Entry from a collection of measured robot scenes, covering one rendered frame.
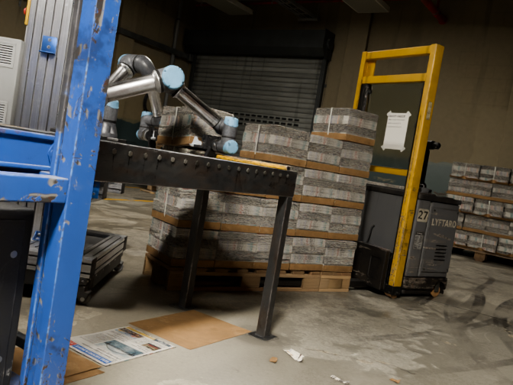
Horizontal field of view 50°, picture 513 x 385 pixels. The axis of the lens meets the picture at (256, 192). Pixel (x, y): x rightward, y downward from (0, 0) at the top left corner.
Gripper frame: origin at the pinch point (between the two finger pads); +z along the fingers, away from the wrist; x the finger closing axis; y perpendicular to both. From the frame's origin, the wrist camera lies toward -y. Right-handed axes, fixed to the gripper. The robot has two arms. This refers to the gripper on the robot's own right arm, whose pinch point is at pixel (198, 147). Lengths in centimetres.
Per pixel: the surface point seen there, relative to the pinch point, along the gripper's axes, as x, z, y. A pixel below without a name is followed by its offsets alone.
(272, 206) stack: -61, 1, -29
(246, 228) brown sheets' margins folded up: -45, 2, -45
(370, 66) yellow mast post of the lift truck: -175, 49, 90
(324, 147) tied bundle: -96, 1, 14
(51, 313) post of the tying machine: 114, -142, -48
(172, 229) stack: 3, 10, -50
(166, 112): 6.4, 33.5, 17.6
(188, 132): 5.9, 3.8, 7.0
